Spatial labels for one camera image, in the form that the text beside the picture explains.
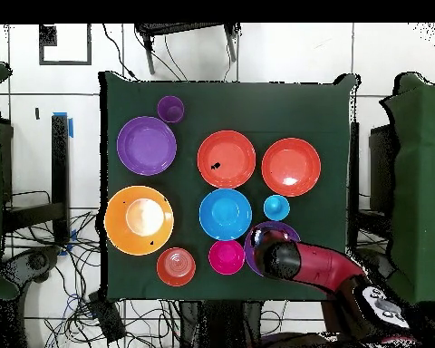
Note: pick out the blue plastic cup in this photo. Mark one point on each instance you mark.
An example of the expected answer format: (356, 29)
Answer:
(276, 207)

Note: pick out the wide red-orange bowl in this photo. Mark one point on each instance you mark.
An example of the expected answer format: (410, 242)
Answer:
(232, 152)
(291, 163)

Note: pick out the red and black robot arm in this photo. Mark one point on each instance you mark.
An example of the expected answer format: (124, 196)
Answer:
(322, 268)

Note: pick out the blue plastic bowl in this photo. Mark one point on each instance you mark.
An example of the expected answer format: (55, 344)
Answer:
(225, 214)

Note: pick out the pink plastic bowl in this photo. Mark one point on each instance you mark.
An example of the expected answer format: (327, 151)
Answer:
(226, 257)

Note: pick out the purple plastic bowl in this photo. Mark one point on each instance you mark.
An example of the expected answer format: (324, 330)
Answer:
(249, 253)
(146, 145)

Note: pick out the small deep orange bowl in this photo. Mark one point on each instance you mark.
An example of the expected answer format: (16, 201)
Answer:
(175, 266)

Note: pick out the dark green tablecloth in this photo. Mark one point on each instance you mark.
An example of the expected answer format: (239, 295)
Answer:
(239, 108)

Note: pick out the purple plastic cup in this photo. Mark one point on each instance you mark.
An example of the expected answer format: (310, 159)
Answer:
(170, 108)

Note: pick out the large yellow-orange bowl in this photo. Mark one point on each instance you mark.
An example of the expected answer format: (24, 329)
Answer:
(116, 221)

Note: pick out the blue tape strip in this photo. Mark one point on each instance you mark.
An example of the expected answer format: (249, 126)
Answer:
(71, 128)

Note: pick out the black metal chair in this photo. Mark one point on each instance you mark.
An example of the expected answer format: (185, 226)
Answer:
(181, 28)

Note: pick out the black power brick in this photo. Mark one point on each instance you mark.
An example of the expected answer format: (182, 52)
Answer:
(107, 319)

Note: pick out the black table frame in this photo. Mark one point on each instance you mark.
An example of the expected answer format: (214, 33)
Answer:
(59, 163)

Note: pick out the black square frame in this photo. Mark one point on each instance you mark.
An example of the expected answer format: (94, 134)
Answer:
(47, 36)

